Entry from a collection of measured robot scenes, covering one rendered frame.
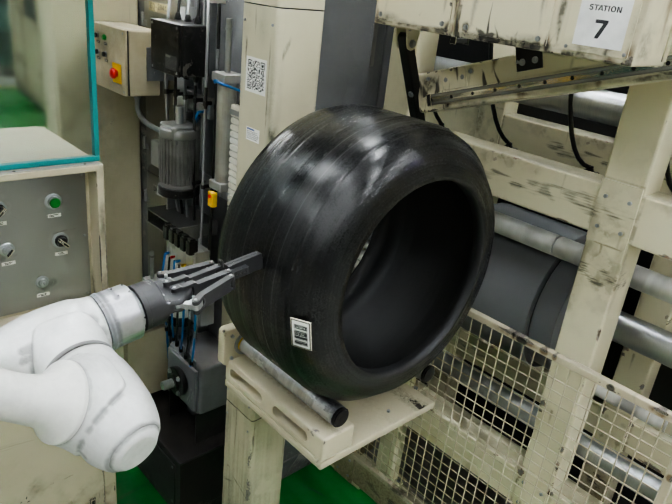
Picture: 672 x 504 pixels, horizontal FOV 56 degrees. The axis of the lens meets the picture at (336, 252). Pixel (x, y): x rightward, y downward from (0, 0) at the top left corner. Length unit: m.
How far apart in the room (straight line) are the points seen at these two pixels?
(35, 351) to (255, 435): 0.96
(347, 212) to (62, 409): 0.53
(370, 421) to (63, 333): 0.79
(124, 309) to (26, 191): 0.67
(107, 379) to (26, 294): 0.87
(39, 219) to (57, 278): 0.16
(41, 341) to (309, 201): 0.47
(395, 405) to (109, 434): 0.88
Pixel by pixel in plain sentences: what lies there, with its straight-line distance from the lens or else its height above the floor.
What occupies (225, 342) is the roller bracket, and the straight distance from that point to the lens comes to 1.51.
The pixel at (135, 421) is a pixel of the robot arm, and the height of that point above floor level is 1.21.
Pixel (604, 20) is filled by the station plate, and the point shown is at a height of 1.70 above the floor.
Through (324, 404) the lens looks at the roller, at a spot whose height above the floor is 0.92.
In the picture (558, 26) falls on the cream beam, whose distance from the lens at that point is 1.26.
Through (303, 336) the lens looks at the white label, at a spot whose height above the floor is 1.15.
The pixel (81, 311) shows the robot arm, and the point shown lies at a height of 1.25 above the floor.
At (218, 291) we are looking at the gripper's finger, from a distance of 1.04.
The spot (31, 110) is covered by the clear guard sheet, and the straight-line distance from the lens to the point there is 1.54.
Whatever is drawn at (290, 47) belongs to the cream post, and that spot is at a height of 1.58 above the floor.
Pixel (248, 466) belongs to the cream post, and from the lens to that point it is 1.86.
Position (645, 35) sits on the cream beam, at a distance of 1.21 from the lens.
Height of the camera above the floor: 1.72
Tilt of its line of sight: 23 degrees down
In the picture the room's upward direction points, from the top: 7 degrees clockwise
